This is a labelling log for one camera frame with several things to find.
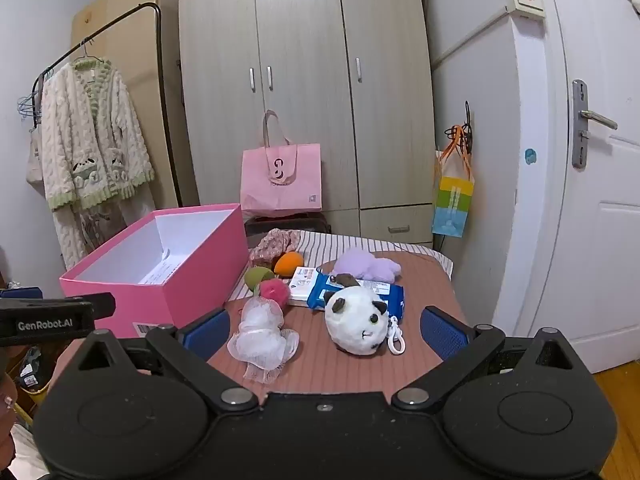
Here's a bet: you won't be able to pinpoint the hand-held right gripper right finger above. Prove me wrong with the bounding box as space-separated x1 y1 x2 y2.
391 305 588 413

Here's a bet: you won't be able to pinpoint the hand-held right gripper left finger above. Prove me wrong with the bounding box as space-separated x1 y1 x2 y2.
75 307 261 413

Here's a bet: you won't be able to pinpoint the white mesh bath pouf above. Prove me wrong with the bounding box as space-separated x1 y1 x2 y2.
226 296 301 385

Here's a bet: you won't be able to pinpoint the blue wet wipes pack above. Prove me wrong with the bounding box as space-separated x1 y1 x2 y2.
306 272 405 321

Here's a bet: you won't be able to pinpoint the pink cardboard box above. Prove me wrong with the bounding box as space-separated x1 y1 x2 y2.
59 203 249 339

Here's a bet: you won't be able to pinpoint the green plush ball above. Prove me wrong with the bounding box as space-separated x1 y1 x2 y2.
243 266 276 291

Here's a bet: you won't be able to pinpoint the pink plush ball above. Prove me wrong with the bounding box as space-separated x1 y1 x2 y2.
255 278 292 308

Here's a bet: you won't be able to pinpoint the panda plush keychain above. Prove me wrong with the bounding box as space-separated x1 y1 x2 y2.
324 273 407 357

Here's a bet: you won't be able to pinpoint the purple plush toy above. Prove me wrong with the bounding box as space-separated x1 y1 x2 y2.
331 247 402 285

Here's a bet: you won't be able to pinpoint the white tissue pack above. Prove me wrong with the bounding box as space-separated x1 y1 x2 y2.
287 266 326 307

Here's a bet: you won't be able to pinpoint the orange makeup sponge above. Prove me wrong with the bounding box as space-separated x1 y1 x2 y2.
274 252 305 278

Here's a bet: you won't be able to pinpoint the floral pink cloth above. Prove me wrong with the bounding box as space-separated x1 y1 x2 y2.
248 228 301 268

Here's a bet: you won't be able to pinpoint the dark plastic packet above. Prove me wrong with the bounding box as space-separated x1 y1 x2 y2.
20 347 49 392

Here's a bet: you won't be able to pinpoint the white paper sheet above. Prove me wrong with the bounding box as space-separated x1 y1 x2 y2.
137 259 184 286

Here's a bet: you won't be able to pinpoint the fluffy cream pajama pants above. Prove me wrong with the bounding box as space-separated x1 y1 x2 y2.
52 195 157 271

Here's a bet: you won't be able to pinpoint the dusty pink blanket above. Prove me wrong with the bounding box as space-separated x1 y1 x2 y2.
50 250 468 401

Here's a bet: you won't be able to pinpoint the wardrobe drawer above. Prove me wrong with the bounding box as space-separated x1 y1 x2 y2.
360 205 435 246

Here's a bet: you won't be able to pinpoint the colourful paper gift bag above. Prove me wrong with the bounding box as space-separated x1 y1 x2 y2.
431 125 475 238

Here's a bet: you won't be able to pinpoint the black stool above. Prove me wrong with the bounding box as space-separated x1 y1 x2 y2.
244 212 332 236

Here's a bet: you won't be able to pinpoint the canvas tote bag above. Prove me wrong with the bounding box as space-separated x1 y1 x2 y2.
26 127 48 192

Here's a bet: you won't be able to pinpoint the pink tote bag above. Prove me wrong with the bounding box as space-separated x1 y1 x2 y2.
240 110 323 218

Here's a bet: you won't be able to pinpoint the white door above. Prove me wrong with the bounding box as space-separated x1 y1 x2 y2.
492 0 640 376

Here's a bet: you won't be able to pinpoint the fluffy cream green cardigan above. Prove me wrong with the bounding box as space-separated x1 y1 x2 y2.
40 57 157 211

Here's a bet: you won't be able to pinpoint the black metal clothes rack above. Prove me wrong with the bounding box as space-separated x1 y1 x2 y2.
32 2 169 211

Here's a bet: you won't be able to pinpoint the cardigan clothes hanger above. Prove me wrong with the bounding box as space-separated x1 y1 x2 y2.
70 40 112 68

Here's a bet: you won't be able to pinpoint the tall light wooden cabinet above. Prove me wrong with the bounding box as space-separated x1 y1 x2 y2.
70 0 197 209

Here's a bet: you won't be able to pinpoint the beige three-door wardrobe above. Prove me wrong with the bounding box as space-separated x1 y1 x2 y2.
174 0 436 247

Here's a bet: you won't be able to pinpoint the black wall hook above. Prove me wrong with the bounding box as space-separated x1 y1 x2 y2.
461 101 476 153

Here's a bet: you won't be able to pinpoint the blue wire hangers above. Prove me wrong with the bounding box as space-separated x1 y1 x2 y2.
17 94 42 124

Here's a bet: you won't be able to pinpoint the silver door handle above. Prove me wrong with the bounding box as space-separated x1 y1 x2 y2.
571 80 618 170

